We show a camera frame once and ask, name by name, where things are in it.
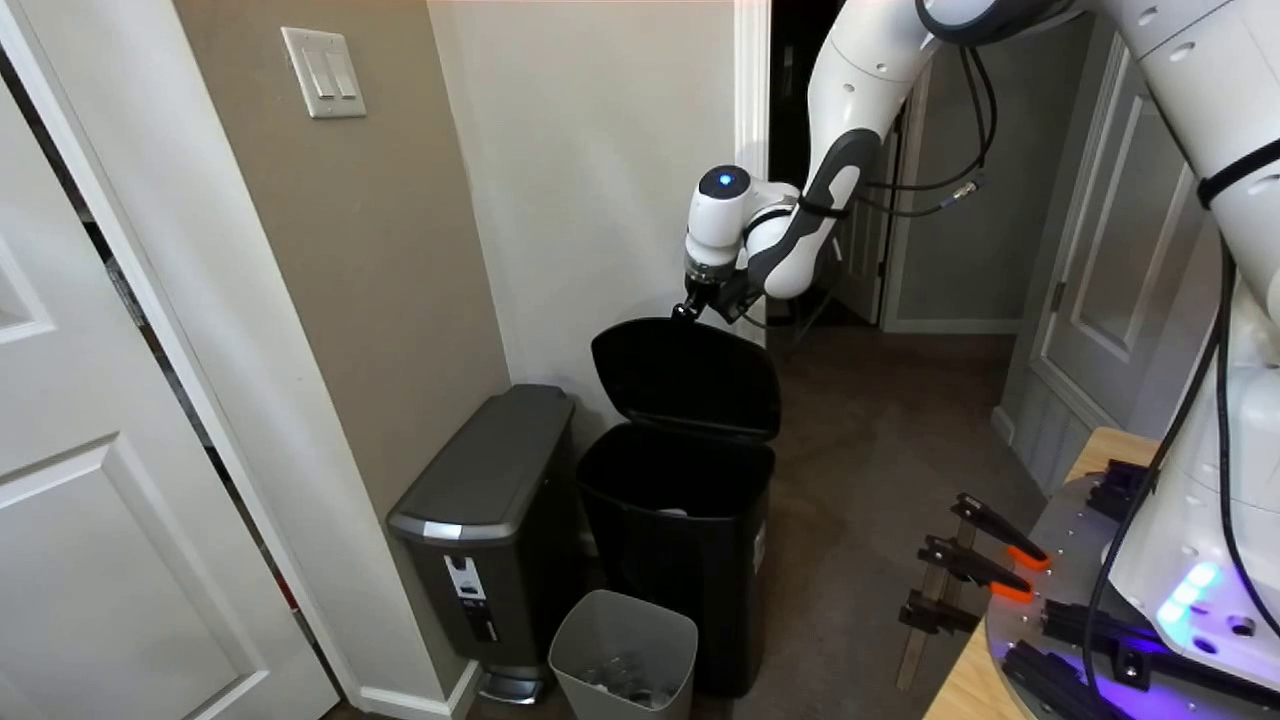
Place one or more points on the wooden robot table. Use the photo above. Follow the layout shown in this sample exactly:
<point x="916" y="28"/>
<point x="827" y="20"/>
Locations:
<point x="965" y="686"/>

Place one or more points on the black aluminium rail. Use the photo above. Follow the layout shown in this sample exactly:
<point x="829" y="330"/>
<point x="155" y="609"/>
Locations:
<point x="1065" y="665"/>

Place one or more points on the white wall light switch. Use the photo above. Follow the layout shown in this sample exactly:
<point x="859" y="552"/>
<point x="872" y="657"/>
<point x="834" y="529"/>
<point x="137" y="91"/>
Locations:
<point x="325" y="73"/>

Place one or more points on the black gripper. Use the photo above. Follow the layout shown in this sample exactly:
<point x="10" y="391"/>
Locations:
<point x="723" y="289"/>

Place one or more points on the black orange bar clamp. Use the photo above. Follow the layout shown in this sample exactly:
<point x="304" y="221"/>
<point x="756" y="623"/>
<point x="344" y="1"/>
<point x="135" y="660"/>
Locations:
<point x="939" y="615"/>
<point x="974" y="565"/>
<point x="999" y="523"/>

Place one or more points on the white panelled door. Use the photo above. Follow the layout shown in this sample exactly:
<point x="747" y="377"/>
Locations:
<point x="104" y="563"/>

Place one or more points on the small grey wastebasket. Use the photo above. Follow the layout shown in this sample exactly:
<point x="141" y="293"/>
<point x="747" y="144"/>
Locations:
<point x="627" y="660"/>

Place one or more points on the white hallway door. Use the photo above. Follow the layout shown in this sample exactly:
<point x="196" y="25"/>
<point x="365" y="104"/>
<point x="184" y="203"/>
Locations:
<point x="1133" y="241"/>

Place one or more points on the dark grey step bin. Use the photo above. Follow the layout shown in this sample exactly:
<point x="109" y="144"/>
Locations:
<point x="495" y="465"/>

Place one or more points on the black plastic bin body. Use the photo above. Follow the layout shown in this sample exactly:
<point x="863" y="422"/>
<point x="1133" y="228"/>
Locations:
<point x="683" y="565"/>

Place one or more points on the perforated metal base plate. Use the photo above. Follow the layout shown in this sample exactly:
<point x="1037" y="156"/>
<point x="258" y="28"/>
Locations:
<point x="1065" y="563"/>

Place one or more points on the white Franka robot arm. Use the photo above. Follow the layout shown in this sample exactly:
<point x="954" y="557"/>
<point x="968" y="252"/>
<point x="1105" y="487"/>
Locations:
<point x="855" y="82"/>

